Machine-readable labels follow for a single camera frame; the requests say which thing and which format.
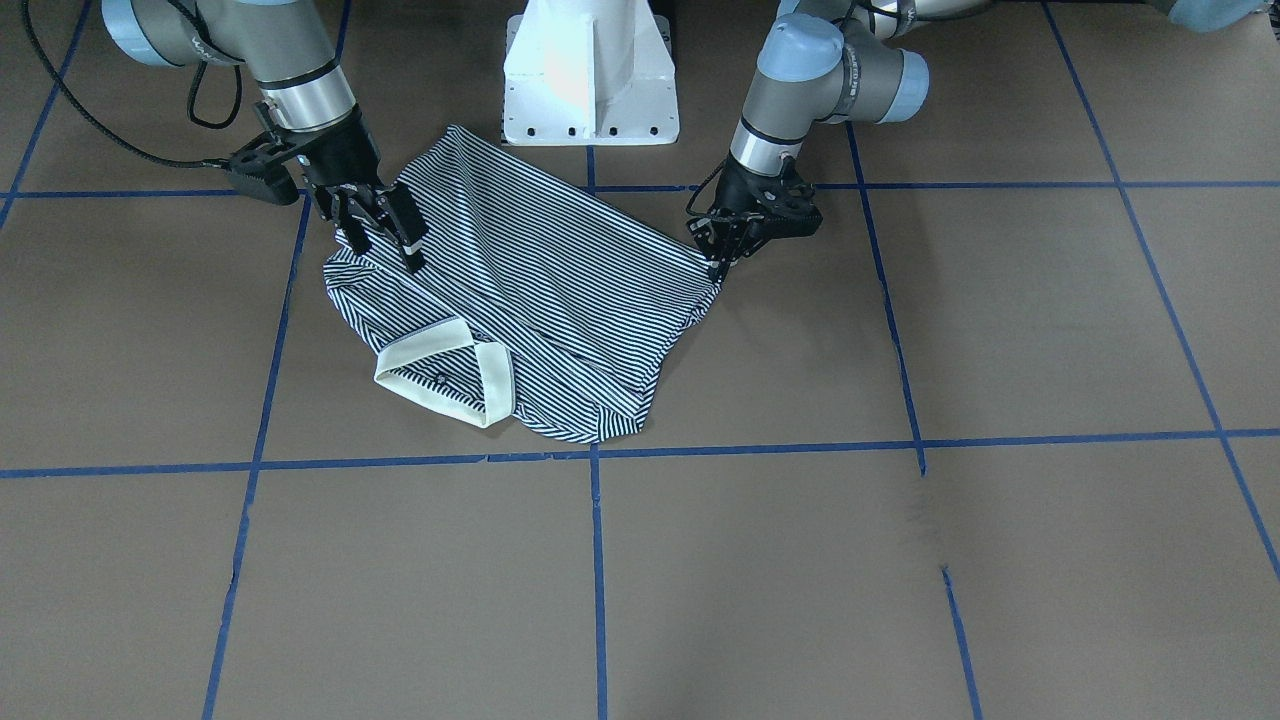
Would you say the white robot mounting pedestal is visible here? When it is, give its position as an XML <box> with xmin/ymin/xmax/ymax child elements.
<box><xmin>500</xmin><ymin>1</ymin><xmax>681</xmax><ymax>146</ymax></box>

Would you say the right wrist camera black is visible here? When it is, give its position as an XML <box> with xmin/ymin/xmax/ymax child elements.
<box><xmin>223</xmin><ymin>132</ymin><xmax>300</xmax><ymax>206</ymax></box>

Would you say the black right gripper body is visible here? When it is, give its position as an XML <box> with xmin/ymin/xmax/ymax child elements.
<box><xmin>296</xmin><ymin>108</ymin><xmax>389</xmax><ymax>223</ymax></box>

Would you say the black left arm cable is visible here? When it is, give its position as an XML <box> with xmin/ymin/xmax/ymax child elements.
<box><xmin>846</xmin><ymin>0</ymin><xmax>913</xmax><ymax>41</ymax></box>

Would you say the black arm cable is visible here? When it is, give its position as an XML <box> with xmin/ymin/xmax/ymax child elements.
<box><xmin>846</xmin><ymin>0</ymin><xmax>913</xmax><ymax>41</ymax></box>
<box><xmin>20</xmin><ymin>0</ymin><xmax>262</xmax><ymax>170</ymax></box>

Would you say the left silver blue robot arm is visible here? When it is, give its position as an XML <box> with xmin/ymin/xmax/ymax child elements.
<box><xmin>686</xmin><ymin>1</ymin><xmax>1277</xmax><ymax>297</ymax></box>

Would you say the navy white striped polo shirt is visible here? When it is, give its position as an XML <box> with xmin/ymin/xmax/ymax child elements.
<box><xmin>323</xmin><ymin>126</ymin><xmax>721</xmax><ymax>445</ymax></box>

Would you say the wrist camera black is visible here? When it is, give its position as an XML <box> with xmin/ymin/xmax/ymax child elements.
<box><xmin>223</xmin><ymin>132</ymin><xmax>300</xmax><ymax>206</ymax></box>
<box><xmin>760</xmin><ymin>167</ymin><xmax>823</xmax><ymax>241</ymax></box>

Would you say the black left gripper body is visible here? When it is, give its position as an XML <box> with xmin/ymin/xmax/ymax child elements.
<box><xmin>687</xmin><ymin>160</ymin><xmax>796</xmax><ymax>251</ymax></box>

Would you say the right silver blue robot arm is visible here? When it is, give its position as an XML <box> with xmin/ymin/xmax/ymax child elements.
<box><xmin>102</xmin><ymin>1</ymin><xmax>428</xmax><ymax>273</ymax></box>

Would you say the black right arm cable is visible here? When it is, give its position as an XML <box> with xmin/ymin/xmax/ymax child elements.
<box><xmin>20</xmin><ymin>0</ymin><xmax>262</xmax><ymax>170</ymax></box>

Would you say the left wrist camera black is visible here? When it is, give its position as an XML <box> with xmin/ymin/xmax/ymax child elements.
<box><xmin>760</xmin><ymin>167</ymin><xmax>823</xmax><ymax>241</ymax></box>

